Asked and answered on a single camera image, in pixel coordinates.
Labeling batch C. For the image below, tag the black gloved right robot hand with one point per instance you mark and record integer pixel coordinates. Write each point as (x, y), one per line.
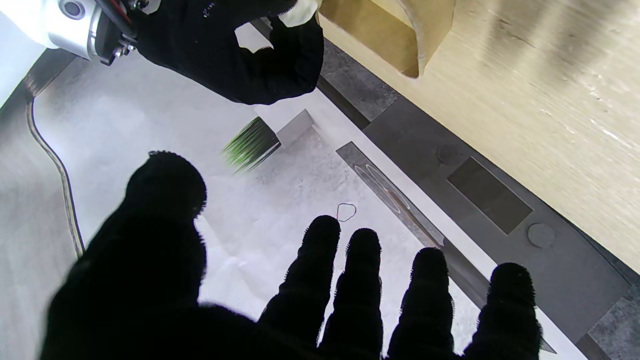
(200, 45)

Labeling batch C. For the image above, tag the dark long knife tray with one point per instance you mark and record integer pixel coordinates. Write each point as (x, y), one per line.
(395, 197)

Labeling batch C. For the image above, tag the green plant in white pot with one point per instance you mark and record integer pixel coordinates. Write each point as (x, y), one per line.
(252, 145)

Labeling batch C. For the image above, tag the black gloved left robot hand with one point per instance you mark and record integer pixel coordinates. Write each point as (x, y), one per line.
(140, 280)

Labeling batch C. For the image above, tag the brown paper food container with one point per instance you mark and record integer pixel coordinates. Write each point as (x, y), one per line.
(375, 30)

